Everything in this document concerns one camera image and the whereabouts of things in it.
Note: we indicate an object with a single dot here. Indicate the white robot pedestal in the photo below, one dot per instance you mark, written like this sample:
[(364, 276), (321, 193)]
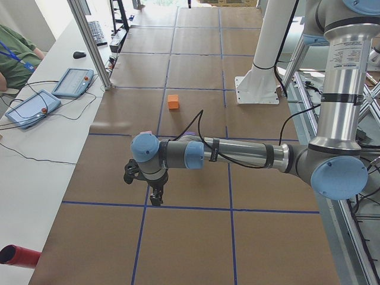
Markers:
[(258, 86)]

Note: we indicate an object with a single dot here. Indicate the near teach pendant tablet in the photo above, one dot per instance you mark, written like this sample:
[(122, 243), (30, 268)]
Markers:
[(33, 109)]

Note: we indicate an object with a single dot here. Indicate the far teach pendant tablet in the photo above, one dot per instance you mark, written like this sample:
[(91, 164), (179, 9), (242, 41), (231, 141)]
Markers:
[(73, 83)]

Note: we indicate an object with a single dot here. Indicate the brown paper mat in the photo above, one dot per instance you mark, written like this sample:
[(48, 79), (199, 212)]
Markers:
[(190, 210)]

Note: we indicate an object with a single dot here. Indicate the red cylinder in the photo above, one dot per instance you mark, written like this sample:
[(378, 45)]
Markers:
[(20, 257)]

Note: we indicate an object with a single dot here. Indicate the teach pendant tablet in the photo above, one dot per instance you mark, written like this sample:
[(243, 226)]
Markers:
[(33, 109), (73, 83)]

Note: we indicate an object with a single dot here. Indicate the aluminium frame rail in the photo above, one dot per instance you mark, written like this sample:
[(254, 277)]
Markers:
[(331, 164)]

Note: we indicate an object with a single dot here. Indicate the person in green shirt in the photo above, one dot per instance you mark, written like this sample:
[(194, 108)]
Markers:
[(19, 59)]

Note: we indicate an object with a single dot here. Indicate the orange foam cube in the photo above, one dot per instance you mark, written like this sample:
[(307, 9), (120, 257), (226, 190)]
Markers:
[(173, 101)]

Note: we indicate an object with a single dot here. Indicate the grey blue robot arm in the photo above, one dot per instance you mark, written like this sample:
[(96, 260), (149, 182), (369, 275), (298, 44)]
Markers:
[(347, 26)]

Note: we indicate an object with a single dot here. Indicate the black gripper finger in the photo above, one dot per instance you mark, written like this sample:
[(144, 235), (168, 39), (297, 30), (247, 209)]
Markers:
[(153, 199), (160, 196)]

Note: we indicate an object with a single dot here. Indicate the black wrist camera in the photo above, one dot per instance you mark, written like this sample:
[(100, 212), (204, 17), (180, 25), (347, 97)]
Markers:
[(132, 171)]

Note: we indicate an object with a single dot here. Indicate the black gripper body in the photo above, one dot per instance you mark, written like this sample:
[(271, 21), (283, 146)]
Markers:
[(156, 184)]

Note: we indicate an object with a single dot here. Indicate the black keyboard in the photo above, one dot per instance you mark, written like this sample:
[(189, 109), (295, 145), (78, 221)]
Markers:
[(97, 33)]

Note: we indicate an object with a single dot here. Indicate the black computer mouse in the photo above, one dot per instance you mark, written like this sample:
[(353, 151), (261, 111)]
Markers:
[(79, 54)]

